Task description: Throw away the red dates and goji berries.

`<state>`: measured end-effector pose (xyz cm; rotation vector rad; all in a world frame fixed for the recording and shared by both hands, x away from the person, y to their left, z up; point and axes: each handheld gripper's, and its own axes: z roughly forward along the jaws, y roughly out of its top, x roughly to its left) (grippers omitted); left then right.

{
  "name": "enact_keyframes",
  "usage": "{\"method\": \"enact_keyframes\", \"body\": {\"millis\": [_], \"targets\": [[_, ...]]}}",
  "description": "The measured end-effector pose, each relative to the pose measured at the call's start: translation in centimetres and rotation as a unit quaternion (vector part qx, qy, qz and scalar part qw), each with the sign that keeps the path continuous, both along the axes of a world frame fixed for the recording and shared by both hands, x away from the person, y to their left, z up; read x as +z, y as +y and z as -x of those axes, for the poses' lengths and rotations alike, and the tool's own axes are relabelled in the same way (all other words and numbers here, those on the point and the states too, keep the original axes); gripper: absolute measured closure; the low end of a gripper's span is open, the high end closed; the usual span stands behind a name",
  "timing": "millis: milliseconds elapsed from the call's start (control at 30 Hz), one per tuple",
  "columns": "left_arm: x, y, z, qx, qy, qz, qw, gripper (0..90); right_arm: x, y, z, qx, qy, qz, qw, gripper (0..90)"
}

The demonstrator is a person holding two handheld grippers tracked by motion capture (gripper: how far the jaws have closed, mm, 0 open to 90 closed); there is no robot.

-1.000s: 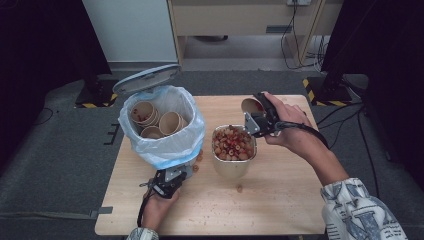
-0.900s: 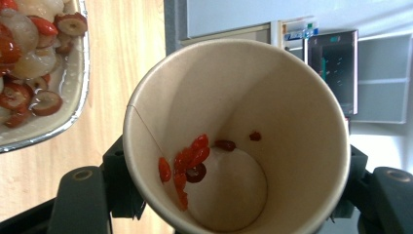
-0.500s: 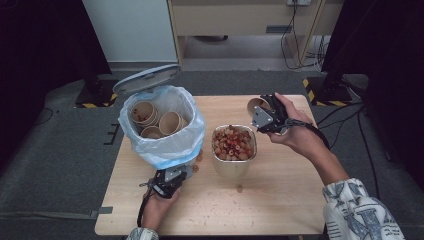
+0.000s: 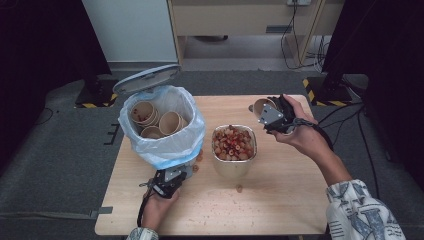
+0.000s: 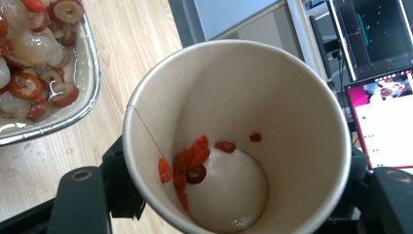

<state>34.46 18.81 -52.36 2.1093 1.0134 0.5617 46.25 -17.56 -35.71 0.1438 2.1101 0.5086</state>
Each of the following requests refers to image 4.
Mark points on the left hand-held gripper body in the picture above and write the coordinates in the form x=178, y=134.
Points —
x=166, y=183

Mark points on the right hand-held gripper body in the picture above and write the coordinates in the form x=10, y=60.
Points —
x=271, y=117

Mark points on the brown paper cup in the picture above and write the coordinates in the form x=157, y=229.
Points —
x=151, y=133
x=143, y=112
x=170, y=122
x=261, y=106

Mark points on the white and blue plastic bag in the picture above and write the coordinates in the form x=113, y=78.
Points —
x=166, y=146

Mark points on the pile of dried fruit slices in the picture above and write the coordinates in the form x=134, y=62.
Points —
x=233, y=143

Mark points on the steel container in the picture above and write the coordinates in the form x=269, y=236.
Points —
x=233, y=168

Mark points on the grey pedal trash bin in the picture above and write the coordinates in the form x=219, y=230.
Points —
x=146, y=78

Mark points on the person's left hand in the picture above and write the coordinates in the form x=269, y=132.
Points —
x=158, y=210

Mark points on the person's right hand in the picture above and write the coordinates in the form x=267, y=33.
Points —
x=306, y=136

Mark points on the loose dried fruit slice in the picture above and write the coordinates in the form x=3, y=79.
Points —
x=239, y=188
x=199, y=156
x=195, y=168

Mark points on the striped stand base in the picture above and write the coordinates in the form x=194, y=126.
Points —
x=328, y=95
x=96, y=96

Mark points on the grey tape strip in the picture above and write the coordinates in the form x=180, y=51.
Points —
x=103, y=211

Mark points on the black tape marks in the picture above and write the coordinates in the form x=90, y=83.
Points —
x=111, y=133

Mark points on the wooden desk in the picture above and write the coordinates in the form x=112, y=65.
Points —
x=233, y=20

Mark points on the white power strip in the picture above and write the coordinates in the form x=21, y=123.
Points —
x=298, y=2

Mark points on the black curtain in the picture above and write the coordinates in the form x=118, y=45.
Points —
x=40, y=50
x=383, y=50

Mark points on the white panel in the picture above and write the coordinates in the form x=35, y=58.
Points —
x=130, y=30

